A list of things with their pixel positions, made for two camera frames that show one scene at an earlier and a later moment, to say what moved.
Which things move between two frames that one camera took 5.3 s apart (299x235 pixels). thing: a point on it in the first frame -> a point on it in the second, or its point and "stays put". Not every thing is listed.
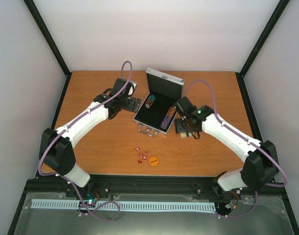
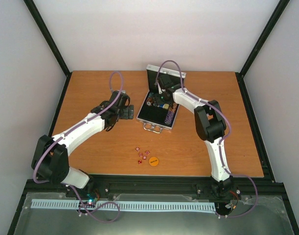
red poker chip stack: (171, 111) stays put
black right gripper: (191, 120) -> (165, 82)
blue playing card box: (186, 134) -> (165, 106)
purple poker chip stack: (166, 122) -> (169, 117)
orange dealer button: (153, 161) stays put
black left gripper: (130, 107) -> (126, 115)
